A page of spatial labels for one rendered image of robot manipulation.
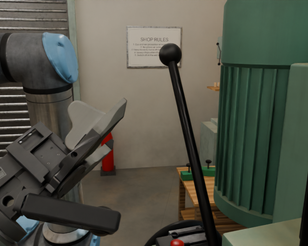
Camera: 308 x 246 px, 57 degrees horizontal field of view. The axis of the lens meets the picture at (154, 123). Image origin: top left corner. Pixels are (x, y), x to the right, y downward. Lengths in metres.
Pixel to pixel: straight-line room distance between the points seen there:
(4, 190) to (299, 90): 0.35
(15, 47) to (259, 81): 0.53
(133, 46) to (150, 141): 1.16
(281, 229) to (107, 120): 0.22
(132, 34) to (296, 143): 3.10
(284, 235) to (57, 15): 3.27
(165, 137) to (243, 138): 3.20
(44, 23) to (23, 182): 3.07
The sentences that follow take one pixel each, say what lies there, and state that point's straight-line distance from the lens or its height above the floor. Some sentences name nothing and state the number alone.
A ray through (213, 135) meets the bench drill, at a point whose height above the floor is 0.67.
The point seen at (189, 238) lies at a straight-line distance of 0.73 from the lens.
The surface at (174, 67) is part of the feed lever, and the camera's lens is 0.43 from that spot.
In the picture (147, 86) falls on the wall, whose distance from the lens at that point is 3.41.
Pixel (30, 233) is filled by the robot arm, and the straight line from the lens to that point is 1.01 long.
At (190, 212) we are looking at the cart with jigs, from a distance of 2.41.
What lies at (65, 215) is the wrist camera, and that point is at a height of 1.25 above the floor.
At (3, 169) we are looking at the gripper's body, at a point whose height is 1.29.
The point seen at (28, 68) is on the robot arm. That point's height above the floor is 1.39.
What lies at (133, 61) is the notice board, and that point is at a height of 1.33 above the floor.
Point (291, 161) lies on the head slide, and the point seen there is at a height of 1.32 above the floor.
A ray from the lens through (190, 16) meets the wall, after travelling 3.51.
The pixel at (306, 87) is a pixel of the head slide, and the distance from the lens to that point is 0.32.
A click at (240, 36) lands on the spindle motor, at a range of 0.38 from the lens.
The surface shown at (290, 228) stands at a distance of 0.25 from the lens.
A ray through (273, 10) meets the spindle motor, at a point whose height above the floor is 1.47.
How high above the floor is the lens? 1.43
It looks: 14 degrees down
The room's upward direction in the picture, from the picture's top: straight up
